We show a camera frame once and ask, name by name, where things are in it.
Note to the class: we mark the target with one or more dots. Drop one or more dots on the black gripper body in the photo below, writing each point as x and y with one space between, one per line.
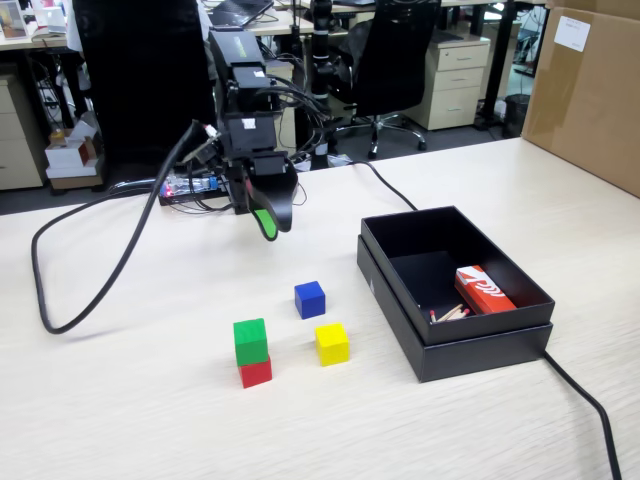
250 137

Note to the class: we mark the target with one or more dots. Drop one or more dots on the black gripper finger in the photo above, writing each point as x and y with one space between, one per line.
282 192
266 225

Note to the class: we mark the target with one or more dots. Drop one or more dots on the green wooden cube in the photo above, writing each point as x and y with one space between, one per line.
250 342

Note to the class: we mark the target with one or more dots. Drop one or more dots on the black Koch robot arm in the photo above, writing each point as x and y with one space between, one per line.
240 60

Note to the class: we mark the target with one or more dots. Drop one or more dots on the blue wooden cube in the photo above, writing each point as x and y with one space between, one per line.
310 300

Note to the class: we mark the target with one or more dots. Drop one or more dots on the yellow wooden cube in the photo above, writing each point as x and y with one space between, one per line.
332 345

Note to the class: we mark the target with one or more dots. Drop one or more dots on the red wooden cube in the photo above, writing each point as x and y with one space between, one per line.
256 374

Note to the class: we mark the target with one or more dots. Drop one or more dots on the beige narrow drawer cabinet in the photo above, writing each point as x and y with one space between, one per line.
287 127

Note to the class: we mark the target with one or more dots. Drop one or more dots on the circuit board with red LED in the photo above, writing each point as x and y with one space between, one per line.
190 187

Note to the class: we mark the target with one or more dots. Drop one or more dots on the black vertical pole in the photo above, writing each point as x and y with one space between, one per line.
320 55

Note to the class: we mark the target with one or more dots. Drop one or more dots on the black solid back office chair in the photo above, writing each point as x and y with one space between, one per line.
145 75

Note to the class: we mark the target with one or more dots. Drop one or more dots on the black open laptop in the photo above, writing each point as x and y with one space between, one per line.
240 11

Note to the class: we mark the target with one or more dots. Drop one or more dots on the black mesh office chair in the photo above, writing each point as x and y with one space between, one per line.
390 65

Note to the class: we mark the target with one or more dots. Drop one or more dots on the white boxes stack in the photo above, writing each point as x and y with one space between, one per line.
72 160

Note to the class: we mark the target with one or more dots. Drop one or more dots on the orange white matchbox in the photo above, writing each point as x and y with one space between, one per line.
485 292

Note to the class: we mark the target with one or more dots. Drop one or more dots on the small white box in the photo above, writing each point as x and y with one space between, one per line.
56 20

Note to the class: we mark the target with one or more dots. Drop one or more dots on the beige wide drawer cabinet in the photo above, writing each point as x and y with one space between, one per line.
17 135

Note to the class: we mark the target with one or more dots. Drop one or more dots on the black cardboard box tray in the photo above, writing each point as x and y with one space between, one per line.
480 330

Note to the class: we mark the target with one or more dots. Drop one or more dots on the black waste bin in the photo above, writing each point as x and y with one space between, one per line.
516 115

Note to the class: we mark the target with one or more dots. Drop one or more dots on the black open box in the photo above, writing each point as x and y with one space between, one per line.
480 357

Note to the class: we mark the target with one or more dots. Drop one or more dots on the framed picture stand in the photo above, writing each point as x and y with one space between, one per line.
12 19

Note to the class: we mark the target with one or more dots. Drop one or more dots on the large brown cardboard box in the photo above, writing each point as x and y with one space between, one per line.
585 90

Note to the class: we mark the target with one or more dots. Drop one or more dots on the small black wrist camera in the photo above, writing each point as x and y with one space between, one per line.
207 152

